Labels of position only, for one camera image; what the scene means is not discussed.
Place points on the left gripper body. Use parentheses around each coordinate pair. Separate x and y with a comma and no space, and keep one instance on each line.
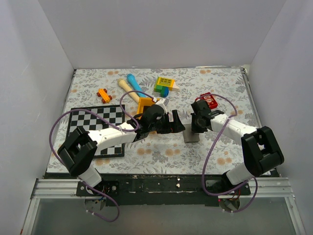
(163,127)

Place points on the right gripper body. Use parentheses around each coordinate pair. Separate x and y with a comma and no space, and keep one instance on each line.
(196,127)

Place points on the grey card holder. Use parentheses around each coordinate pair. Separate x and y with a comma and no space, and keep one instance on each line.
(189,136)

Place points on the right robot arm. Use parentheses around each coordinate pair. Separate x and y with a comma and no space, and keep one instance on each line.
(261,151)

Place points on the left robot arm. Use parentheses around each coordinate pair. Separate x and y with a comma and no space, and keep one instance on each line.
(79,149)

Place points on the red owl block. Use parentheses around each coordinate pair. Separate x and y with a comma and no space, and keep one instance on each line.
(210,100)

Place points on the yellow toy bin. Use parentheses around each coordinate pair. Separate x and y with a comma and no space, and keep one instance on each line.
(144,103)

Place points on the colourful block house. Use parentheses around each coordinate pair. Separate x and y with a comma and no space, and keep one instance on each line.
(165,85)

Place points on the black white chessboard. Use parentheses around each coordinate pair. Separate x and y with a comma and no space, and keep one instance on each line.
(111,113)

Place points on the cream wooden pin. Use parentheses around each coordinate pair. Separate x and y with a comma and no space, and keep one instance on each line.
(122,83)

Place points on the orange toy car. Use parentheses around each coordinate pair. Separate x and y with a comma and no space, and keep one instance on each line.
(105,98)

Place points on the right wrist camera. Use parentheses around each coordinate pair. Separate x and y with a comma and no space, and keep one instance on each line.
(215,113)

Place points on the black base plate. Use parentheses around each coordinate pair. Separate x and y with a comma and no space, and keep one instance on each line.
(129,190)

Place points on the aluminium frame rail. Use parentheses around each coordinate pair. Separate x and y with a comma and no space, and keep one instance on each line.
(162,205)

